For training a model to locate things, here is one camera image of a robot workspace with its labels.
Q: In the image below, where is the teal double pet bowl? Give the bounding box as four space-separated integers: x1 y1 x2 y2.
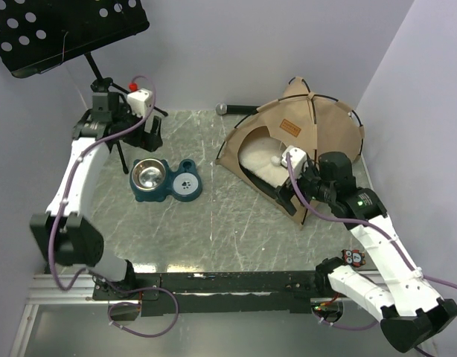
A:
130 158 202 202

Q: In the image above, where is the red owl toy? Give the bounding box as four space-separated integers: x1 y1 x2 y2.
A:
342 249 365 268

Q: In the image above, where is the white pompom toy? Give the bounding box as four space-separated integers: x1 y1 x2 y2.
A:
270 143 284 167

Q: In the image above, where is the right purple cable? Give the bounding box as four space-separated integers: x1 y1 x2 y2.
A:
286 163 457 357

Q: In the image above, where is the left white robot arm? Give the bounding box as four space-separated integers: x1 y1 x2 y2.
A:
30 89 162 299

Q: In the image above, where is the black grey microphone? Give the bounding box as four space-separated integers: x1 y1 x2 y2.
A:
215 103 258 116

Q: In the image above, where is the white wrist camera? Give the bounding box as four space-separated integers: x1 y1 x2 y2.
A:
127 82 153 118
281 145 308 179

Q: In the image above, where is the black music stand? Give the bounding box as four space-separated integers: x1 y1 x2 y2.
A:
0 0 169 175

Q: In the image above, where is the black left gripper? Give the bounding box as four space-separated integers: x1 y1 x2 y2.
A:
113 103 162 152

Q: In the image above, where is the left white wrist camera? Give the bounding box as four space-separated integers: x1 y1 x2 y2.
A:
127 82 153 118

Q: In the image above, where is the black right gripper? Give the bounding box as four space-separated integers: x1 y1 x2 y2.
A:
275 160 336 216

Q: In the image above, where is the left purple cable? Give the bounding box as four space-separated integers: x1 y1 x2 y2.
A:
48 75 179 339

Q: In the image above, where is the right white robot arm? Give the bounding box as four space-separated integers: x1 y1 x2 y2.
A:
279 146 457 353

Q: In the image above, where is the purple cable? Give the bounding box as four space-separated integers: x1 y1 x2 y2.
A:
286 163 457 357
48 75 179 339

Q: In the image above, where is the tan black pet tent fabric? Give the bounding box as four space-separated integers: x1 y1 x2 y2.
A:
215 77 365 225

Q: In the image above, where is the orange patterned pillow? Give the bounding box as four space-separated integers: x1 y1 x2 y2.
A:
238 137 289 188

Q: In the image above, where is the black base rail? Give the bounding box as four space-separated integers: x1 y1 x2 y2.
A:
92 270 358 317

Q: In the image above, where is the steel pet bowl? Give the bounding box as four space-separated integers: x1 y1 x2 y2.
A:
132 158 166 191

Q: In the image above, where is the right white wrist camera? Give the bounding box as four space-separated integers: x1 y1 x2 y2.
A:
281 145 308 179

